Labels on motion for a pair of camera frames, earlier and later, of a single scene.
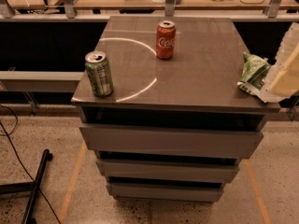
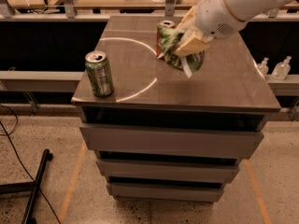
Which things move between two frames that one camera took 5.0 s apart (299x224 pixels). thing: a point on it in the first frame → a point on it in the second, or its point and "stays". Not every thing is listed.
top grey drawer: [223, 141] stays
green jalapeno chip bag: [253, 73] → [168, 38]
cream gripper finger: [280, 82] → [193, 44]
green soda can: [99, 74] stays
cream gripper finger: [292, 67] → [188, 21]
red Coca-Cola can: [165, 39] stays
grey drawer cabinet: [177, 124] stays
